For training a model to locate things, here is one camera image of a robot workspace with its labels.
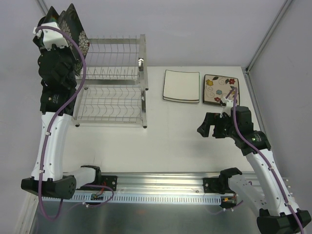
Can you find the aluminium frame rail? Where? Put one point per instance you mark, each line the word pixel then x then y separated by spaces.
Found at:
pixel 156 181

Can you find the dark square teal-centre plate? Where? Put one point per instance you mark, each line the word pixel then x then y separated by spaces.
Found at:
pixel 51 16

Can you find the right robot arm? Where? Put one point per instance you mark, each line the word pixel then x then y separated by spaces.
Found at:
pixel 276 210

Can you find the white slotted cable duct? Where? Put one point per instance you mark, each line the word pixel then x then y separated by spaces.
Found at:
pixel 148 198

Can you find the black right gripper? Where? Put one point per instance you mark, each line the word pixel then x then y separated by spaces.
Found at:
pixel 218 127

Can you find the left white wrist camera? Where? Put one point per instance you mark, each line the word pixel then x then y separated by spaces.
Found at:
pixel 46 38

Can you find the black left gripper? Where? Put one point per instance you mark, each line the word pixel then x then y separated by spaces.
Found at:
pixel 45 20

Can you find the round silver-rimmed cream plate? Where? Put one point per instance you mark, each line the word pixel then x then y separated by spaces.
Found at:
pixel 41 21

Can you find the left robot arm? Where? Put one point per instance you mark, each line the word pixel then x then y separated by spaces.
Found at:
pixel 56 68

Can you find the cream floral square plate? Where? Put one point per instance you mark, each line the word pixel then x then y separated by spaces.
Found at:
pixel 216 87

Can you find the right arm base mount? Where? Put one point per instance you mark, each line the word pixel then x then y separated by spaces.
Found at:
pixel 214 185

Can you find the stainless steel dish rack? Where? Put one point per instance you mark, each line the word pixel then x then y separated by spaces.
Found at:
pixel 116 83

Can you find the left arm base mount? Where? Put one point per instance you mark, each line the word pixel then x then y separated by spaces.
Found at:
pixel 109 181

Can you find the black chrysanthemum square plate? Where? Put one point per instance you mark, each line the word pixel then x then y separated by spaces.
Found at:
pixel 63 25

